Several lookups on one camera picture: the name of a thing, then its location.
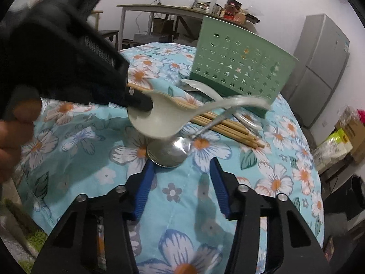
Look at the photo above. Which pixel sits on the wooden chair dark seat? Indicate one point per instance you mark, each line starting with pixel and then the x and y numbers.
pixel 111 35

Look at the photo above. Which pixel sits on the person's left hand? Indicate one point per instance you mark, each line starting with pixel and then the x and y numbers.
pixel 16 133

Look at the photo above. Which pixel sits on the cardboard box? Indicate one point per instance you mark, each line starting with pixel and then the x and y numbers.
pixel 352 122

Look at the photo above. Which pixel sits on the grey refrigerator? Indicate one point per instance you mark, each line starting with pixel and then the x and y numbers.
pixel 322 53

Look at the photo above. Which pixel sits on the metal spoon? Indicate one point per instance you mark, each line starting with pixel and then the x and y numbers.
pixel 173 152

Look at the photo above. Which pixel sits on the clutter boxes on table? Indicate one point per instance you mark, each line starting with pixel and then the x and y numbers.
pixel 231 11

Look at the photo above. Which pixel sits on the green perforated utensil holder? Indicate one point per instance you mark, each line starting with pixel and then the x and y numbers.
pixel 235 61

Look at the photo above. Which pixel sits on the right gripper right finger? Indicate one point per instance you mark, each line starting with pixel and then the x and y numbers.
pixel 291 245

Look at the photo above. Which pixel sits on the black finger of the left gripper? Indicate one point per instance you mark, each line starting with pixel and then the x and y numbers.
pixel 138 100

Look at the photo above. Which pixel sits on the yellow-green bag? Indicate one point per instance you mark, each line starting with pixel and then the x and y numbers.
pixel 331 151

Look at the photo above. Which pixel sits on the grey-white plastic spoon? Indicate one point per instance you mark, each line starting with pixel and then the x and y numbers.
pixel 193 85

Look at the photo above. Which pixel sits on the beige plastic soup spoon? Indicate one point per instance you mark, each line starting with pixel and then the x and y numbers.
pixel 161 116

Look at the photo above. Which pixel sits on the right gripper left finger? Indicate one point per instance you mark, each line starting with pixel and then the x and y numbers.
pixel 92 235

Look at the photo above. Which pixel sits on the blue floral tablecloth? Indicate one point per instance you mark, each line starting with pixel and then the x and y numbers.
pixel 92 149

